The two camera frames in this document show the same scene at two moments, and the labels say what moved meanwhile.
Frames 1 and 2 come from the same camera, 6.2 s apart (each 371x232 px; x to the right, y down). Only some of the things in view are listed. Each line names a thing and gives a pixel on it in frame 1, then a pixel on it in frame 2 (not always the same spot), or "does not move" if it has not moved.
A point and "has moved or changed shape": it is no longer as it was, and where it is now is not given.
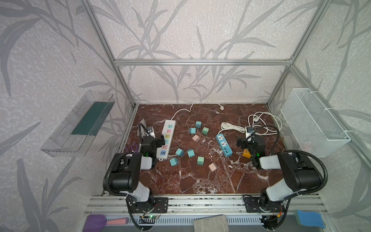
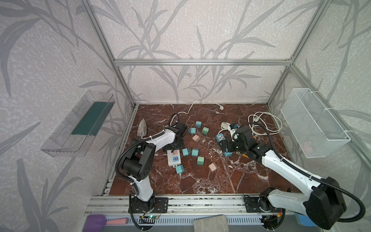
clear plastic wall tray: [73, 136] does not move
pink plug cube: [196, 138] does not move
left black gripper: [157, 141] to [181, 145]
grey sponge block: [214, 224] does not move
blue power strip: [224, 145] does not move
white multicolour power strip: [168, 130] has moved or changed shape
